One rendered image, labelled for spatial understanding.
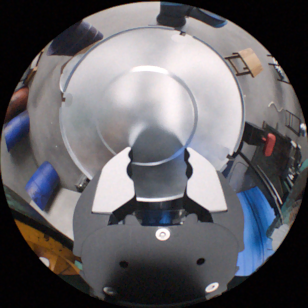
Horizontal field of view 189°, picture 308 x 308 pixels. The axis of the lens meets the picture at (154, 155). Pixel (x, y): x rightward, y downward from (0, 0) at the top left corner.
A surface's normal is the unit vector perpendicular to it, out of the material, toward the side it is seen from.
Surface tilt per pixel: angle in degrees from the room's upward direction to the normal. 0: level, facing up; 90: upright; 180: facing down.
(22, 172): 90
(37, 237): 90
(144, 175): 3
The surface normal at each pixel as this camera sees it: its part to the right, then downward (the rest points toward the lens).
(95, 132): -0.04, 0.49
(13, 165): 1.00, 0.00
